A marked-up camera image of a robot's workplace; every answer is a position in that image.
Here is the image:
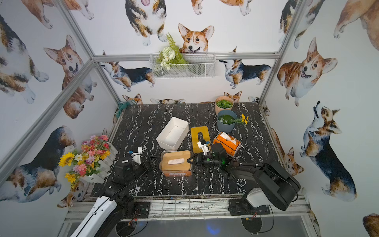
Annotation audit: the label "clear plastic tissue box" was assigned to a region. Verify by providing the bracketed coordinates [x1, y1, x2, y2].
[159, 150, 193, 177]

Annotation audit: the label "light wooden slotted lid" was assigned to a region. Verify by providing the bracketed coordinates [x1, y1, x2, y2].
[160, 150, 192, 171]

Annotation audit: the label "orange tissue pack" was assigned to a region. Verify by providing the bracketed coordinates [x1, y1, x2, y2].
[213, 132, 241, 158]
[160, 159, 192, 177]

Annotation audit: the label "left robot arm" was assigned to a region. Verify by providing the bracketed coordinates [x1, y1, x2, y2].
[71, 155, 157, 237]

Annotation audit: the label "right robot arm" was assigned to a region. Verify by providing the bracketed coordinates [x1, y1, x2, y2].
[187, 143, 301, 211]

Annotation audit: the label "white rectangular tissue box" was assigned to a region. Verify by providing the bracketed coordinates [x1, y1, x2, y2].
[157, 117, 189, 151]

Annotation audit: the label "blue-grey plant pot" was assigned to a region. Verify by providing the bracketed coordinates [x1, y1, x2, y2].
[217, 110, 237, 133]

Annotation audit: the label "yellow wooden slotted lid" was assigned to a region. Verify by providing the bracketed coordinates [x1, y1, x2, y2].
[190, 126, 211, 154]

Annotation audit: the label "yellow artificial flower sprig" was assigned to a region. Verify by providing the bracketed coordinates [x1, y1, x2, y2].
[235, 114, 249, 125]

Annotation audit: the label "pink plant pot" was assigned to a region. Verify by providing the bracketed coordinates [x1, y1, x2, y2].
[215, 96, 234, 114]

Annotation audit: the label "colourful flower bouquet planter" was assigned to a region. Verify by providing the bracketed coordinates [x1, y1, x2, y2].
[58, 134, 118, 188]

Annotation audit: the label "green cloth at corner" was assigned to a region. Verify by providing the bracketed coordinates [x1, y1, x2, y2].
[114, 100, 136, 119]

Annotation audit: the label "white flowers with fern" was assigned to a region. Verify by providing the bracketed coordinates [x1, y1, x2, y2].
[156, 33, 188, 70]

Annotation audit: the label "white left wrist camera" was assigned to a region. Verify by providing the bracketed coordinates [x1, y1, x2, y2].
[128, 147, 143, 165]

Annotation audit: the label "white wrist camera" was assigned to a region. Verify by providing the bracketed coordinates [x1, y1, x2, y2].
[128, 147, 143, 165]
[197, 140, 210, 156]

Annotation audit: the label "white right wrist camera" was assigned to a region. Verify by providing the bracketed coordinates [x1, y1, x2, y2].
[197, 140, 210, 156]

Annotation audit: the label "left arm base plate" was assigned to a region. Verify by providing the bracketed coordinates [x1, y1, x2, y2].
[123, 201, 151, 219]

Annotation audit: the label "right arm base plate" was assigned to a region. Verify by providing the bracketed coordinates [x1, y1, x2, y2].
[228, 199, 271, 216]

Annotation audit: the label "white wire wall basket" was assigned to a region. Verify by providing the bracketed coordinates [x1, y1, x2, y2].
[149, 53, 216, 79]

